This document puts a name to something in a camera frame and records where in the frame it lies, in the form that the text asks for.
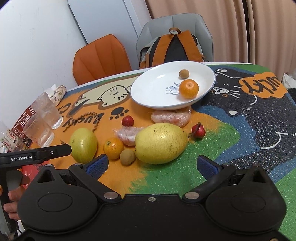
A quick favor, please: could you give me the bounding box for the orange and black backpack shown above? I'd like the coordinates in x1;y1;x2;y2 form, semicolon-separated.
139;27;210;69

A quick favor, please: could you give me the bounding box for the beige curtain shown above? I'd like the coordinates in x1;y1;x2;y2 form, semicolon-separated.
144;0;296;76

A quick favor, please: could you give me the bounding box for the patterned packet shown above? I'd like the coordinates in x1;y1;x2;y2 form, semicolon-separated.
0;130;30;152

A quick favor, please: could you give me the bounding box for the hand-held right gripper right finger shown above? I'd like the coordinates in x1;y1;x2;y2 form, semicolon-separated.
182;155;271;202

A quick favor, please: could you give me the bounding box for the beaded brown chain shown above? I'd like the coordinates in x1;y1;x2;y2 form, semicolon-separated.
79;112;103;133

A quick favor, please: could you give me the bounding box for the large yellow mango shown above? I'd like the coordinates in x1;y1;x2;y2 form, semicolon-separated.
135;123;188;165

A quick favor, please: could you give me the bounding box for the small orange tangerine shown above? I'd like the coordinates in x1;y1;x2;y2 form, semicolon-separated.
103;138;125;160

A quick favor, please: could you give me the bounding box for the orange chair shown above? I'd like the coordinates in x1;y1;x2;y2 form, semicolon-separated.
72;34;132;86

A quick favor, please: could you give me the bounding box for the large orange tangerine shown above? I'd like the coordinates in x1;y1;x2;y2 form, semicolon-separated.
179;79;199;99

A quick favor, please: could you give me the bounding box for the dark cloth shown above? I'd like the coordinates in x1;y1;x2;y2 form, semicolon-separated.
285;88;296;105

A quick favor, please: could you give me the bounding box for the white refrigerator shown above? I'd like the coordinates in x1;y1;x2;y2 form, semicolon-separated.
68;0;152;44

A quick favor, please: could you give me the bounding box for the red plastic object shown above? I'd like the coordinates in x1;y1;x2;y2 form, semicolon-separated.
21;161;45;186

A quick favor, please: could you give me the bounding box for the patterned tissue pack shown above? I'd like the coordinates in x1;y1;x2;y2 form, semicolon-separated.
45;84;67;106

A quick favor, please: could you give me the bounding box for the person's left hand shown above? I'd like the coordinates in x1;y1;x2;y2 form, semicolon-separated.
3;186;26;214

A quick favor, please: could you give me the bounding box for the white plastic bag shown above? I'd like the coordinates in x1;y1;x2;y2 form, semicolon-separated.
281;73;296;88

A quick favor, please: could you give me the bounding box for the sausage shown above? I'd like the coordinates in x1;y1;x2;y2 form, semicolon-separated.
151;108;192;127

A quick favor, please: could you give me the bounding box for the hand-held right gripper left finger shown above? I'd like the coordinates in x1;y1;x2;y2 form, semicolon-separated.
35;154;122;202

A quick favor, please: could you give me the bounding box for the red fruit with stem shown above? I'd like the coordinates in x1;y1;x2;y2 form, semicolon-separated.
188;122;205;139

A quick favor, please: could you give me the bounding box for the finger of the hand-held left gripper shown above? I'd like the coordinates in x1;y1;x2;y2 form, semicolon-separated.
37;144;72;161

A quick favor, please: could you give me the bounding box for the white plate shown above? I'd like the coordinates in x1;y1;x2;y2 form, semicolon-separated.
130;61;216;110

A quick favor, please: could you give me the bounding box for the red printed box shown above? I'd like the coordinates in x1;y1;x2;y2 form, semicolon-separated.
10;105;37;139

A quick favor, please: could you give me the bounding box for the cat printed table cloth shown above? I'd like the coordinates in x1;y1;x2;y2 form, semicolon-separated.
28;62;296;241

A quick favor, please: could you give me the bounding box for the grey chair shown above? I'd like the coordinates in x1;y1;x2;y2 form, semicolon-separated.
136;13;214;69

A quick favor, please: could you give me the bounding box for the clear plastic cup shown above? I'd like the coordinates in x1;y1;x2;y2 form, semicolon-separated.
31;92;63;130
22;113;55;147

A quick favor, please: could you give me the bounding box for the small red fruit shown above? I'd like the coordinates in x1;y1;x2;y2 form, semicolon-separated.
122;116;135;127

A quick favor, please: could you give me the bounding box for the green-yellow pear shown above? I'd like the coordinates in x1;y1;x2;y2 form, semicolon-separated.
70;128;98;164

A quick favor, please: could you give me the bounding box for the brown kiwi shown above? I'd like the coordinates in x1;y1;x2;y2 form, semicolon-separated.
120;149;136;166

